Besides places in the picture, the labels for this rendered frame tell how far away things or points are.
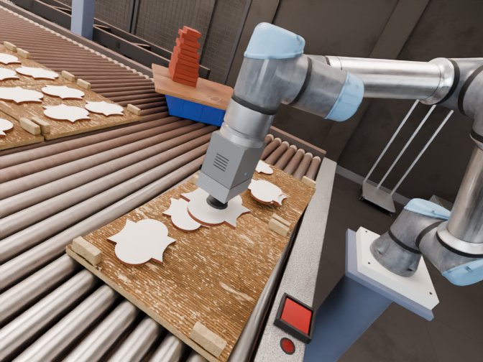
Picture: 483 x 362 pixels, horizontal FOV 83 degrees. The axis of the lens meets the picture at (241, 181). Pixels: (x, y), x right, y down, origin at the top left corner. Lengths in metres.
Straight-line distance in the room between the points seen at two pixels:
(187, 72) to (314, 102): 1.14
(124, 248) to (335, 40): 4.11
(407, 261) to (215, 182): 0.72
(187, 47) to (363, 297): 1.31
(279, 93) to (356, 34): 4.02
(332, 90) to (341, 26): 4.00
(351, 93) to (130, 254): 0.48
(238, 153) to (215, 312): 0.29
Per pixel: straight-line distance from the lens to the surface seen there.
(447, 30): 4.54
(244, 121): 0.42
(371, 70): 0.62
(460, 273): 0.88
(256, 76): 0.41
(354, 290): 1.09
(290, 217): 0.89
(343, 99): 0.46
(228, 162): 0.44
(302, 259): 0.80
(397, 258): 1.01
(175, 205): 0.73
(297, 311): 0.65
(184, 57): 1.51
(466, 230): 0.84
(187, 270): 0.59
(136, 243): 0.61
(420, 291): 1.04
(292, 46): 0.41
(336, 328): 1.20
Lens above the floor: 1.38
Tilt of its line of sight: 27 degrees down
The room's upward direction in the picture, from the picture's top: 22 degrees clockwise
